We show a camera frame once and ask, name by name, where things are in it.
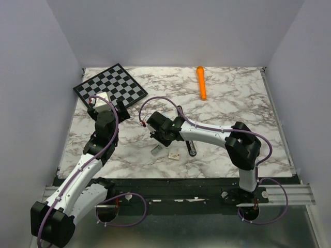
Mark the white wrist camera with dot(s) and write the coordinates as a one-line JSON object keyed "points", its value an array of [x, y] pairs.
{"points": [[99, 103], [149, 127]]}

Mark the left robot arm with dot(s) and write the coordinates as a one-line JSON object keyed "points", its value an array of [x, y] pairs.
{"points": [[54, 220]]}

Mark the white staples box sleeve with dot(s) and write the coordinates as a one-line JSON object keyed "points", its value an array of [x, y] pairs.
{"points": [[174, 156]]}

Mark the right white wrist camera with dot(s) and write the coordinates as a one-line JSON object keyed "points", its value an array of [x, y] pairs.
{"points": [[149, 127]]}

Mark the black stapler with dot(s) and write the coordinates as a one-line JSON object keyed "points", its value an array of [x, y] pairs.
{"points": [[190, 145]]}

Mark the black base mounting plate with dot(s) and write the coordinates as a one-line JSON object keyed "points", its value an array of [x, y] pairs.
{"points": [[181, 193]]}

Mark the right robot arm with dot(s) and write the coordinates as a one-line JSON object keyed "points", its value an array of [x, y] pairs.
{"points": [[242, 146]]}

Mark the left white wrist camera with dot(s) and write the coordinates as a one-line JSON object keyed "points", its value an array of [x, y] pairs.
{"points": [[99, 103]]}

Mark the black grey chessboard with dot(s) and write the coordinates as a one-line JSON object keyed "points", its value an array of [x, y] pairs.
{"points": [[116, 81]]}

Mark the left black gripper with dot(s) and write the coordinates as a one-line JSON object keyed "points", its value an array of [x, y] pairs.
{"points": [[123, 114]]}

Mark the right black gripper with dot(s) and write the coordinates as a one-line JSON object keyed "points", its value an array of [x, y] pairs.
{"points": [[164, 143]]}

